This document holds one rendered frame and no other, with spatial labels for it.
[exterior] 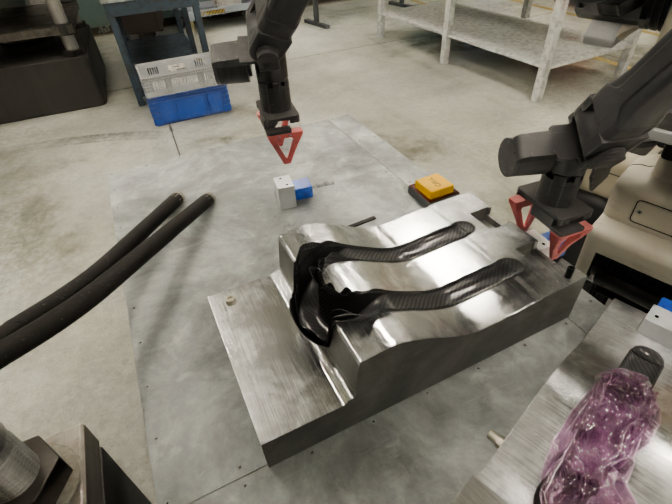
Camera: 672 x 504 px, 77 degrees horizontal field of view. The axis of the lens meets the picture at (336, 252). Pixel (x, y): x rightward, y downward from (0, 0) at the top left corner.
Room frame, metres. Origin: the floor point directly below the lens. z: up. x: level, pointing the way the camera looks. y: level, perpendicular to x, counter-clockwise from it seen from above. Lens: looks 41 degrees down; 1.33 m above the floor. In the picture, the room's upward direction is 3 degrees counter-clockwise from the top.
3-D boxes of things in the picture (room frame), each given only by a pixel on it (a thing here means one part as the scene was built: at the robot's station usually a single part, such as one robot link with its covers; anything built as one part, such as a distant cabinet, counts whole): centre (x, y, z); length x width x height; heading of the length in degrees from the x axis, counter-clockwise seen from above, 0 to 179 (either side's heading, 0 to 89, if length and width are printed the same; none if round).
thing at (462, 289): (0.44, -0.10, 0.92); 0.35 x 0.16 x 0.09; 114
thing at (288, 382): (0.45, -0.08, 0.87); 0.50 x 0.26 x 0.14; 114
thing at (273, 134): (0.77, 0.09, 0.96); 0.07 x 0.07 x 0.09; 16
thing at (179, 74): (3.43, 1.11, 0.28); 0.61 x 0.41 x 0.15; 111
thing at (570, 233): (0.54, -0.36, 0.88); 0.07 x 0.07 x 0.09; 19
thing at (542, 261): (0.48, -0.31, 0.87); 0.05 x 0.05 x 0.04; 24
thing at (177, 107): (3.43, 1.11, 0.11); 0.61 x 0.41 x 0.22; 111
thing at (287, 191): (0.81, 0.06, 0.83); 0.13 x 0.05 x 0.05; 106
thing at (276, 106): (0.80, 0.10, 1.04); 0.10 x 0.07 x 0.07; 16
